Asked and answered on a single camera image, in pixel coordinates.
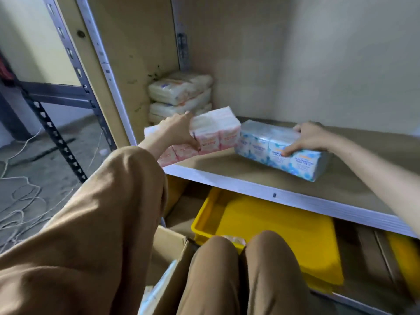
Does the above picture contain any person's right hand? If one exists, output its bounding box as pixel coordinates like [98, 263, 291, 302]
[282, 121, 334, 157]

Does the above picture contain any person's left hand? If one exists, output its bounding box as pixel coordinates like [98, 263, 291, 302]
[158, 111, 201, 151]

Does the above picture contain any pink tissue multipack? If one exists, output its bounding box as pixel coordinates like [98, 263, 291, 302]
[144, 106, 242, 168]

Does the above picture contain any blue tissue multipack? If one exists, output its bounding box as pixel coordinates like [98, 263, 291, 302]
[234, 119, 331, 183]

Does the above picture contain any person's left forearm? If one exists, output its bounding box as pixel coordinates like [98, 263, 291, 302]
[0, 136, 169, 315]

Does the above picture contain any person's right forearm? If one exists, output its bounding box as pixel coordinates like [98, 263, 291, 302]
[323, 132, 420, 237]

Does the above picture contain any white tissue pack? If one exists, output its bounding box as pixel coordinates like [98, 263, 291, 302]
[147, 71, 214, 106]
[148, 103, 213, 125]
[149, 88, 212, 118]

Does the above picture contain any grey metal shelving rack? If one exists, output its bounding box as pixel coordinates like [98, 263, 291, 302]
[41, 0, 420, 315]

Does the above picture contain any yellow plastic tray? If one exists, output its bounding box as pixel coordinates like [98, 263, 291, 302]
[385, 231, 420, 293]
[191, 187, 345, 294]

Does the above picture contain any brown cardboard box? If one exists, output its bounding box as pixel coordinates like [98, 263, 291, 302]
[145, 224, 199, 315]

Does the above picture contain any person's right leg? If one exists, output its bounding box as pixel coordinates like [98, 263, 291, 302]
[242, 230, 330, 315]

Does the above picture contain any person's leg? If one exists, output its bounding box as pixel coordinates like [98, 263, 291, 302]
[242, 230, 330, 315]
[177, 236, 246, 315]

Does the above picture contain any person's left leg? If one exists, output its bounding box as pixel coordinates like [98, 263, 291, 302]
[177, 236, 246, 315]

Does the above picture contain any dark perforated metal rack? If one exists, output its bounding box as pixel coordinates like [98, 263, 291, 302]
[0, 47, 117, 184]

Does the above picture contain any white blue plastic packet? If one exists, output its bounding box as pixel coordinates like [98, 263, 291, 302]
[137, 259, 180, 315]

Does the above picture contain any red object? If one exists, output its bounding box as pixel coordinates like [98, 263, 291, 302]
[0, 56, 14, 83]

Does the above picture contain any white string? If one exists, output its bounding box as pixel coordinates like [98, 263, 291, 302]
[0, 128, 103, 254]

